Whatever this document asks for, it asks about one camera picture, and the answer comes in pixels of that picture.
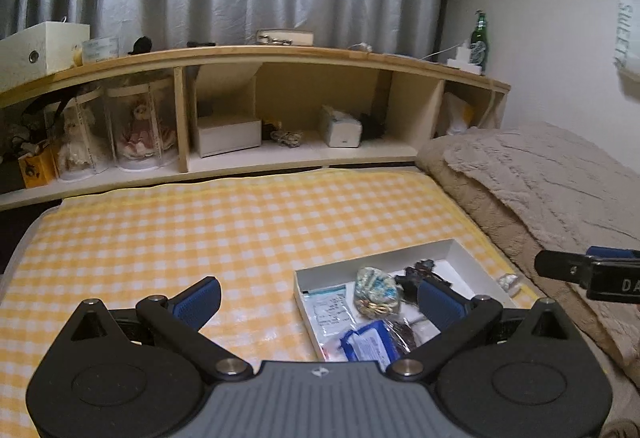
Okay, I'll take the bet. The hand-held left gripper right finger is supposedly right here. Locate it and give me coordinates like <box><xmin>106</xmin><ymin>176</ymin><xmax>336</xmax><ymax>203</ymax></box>
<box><xmin>385</xmin><ymin>279</ymin><xmax>571</xmax><ymax>381</ymax></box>

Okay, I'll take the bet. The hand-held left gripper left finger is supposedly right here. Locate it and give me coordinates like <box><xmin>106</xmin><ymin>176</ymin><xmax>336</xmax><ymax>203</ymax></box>
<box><xmin>67</xmin><ymin>275</ymin><xmax>253</xmax><ymax>384</ymax></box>

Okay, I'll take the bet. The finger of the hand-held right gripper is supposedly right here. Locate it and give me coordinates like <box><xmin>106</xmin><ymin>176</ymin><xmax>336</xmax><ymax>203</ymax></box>
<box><xmin>534</xmin><ymin>249</ymin><xmax>592</xmax><ymax>290</ymax></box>
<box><xmin>586</xmin><ymin>245</ymin><xmax>640</xmax><ymax>264</ymax></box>

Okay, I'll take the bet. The white cardboard box tray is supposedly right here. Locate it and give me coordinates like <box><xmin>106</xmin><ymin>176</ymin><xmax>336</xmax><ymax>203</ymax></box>
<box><xmin>293</xmin><ymin>239</ymin><xmax>518</xmax><ymax>364</ymax></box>

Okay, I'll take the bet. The brown hair ties bundle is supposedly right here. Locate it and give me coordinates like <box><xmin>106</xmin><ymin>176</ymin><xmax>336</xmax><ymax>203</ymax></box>
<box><xmin>385</xmin><ymin>320</ymin><xmax>419</xmax><ymax>355</ymax></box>

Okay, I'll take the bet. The bag of beige rubber bands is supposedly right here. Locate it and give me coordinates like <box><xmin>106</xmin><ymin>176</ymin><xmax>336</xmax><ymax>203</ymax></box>
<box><xmin>357</xmin><ymin>300</ymin><xmax>402</xmax><ymax>320</ymax></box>

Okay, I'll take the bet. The teal patterned plastic bag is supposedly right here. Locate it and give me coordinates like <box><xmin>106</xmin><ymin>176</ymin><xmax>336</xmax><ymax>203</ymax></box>
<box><xmin>356</xmin><ymin>267</ymin><xmax>405</xmax><ymax>306</ymax></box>

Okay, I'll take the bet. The blue plastic packet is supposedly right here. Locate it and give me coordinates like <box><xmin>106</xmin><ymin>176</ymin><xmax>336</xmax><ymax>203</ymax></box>
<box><xmin>340</xmin><ymin>320</ymin><xmax>407</xmax><ymax>362</ymax></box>

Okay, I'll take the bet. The white packet with teal stripe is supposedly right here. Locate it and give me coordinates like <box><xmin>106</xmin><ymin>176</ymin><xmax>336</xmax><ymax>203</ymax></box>
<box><xmin>300</xmin><ymin>285</ymin><xmax>359</xmax><ymax>349</ymax></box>

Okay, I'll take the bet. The small clear plastic bag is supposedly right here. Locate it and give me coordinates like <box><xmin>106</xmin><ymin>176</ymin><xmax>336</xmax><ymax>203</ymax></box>
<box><xmin>497</xmin><ymin>273</ymin><xmax>524</xmax><ymax>297</ymax></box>

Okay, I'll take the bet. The yellow checked blanket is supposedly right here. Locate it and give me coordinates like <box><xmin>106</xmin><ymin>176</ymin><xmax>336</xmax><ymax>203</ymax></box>
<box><xmin>0</xmin><ymin>167</ymin><xmax>542</xmax><ymax>438</ymax></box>

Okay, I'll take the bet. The beige fluffy blanket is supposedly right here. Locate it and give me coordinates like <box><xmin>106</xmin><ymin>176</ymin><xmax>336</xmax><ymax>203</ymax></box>
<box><xmin>415</xmin><ymin>122</ymin><xmax>640</xmax><ymax>389</ymax></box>

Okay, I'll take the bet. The white rectangular box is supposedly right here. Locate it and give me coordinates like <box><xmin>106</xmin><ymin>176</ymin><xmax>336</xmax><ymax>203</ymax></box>
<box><xmin>196</xmin><ymin>115</ymin><xmax>263</xmax><ymax>157</ymax></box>

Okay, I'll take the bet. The white plastic bag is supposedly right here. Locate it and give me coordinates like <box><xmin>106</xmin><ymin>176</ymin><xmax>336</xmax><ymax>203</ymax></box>
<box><xmin>444</xmin><ymin>93</ymin><xmax>474</xmax><ymax>137</ymax></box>

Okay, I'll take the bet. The pink dress doll in case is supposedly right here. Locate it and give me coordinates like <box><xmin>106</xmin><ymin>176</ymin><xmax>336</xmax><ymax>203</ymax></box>
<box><xmin>106</xmin><ymin>79</ymin><xmax>179</xmax><ymax>172</ymax></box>

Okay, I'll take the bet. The small patterned trinket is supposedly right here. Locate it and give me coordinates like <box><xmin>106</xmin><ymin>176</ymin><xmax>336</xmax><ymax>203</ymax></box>
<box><xmin>265</xmin><ymin>120</ymin><xmax>305</xmax><ymax>149</ymax></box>

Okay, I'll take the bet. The white tissue box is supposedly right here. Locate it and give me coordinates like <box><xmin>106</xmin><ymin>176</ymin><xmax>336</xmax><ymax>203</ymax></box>
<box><xmin>321</xmin><ymin>105</ymin><xmax>363</xmax><ymax>148</ymax></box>

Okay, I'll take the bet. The cream dress doll in case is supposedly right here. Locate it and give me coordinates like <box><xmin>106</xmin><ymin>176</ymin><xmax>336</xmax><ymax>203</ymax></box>
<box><xmin>50</xmin><ymin>93</ymin><xmax>109</xmax><ymax>182</ymax></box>

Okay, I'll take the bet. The small yellow bag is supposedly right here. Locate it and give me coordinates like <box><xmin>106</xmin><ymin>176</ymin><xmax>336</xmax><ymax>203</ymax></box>
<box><xmin>18</xmin><ymin>145</ymin><xmax>57</xmax><ymax>189</ymax></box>

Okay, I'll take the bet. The small white box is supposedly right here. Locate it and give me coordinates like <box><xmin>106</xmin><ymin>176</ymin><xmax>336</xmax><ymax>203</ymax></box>
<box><xmin>446</xmin><ymin>45</ymin><xmax>474</xmax><ymax>69</ymax></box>

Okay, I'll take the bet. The green glass bottle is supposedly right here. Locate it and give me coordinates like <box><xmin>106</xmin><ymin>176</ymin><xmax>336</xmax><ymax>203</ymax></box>
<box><xmin>469</xmin><ymin>10</ymin><xmax>491</xmax><ymax>75</ymax></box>

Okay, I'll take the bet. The pile of small trinkets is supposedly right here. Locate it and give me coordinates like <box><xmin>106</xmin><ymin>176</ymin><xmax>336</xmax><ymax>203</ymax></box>
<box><xmin>0</xmin><ymin>118</ymin><xmax>32</xmax><ymax>164</ymax></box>

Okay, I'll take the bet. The wooden headboard shelf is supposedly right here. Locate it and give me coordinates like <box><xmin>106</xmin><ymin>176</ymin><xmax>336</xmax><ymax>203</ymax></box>
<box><xmin>0</xmin><ymin>45</ymin><xmax>512</xmax><ymax>211</ymax></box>

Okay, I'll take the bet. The small clear labelled container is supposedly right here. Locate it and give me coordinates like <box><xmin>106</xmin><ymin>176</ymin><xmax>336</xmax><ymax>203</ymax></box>
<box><xmin>81</xmin><ymin>38</ymin><xmax>120</xmax><ymax>64</ymax></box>

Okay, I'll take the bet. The white book with keyring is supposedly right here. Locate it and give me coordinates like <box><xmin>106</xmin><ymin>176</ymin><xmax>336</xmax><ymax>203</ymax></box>
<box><xmin>256</xmin><ymin>29</ymin><xmax>315</xmax><ymax>47</ymax></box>

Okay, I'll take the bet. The white storage box with hole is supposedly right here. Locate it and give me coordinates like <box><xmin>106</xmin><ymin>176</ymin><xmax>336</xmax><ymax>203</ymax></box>
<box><xmin>0</xmin><ymin>21</ymin><xmax>92</xmax><ymax>91</ymax></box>

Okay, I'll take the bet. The white wall paper sign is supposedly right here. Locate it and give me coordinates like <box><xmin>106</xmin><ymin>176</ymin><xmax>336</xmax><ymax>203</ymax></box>
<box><xmin>614</xmin><ymin>0</ymin><xmax>640</xmax><ymax>69</ymax></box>

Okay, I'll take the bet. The black strap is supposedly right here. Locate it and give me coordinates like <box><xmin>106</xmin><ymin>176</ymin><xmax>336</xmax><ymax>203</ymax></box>
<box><xmin>22</xmin><ymin>95</ymin><xmax>76</xmax><ymax>139</ymax></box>

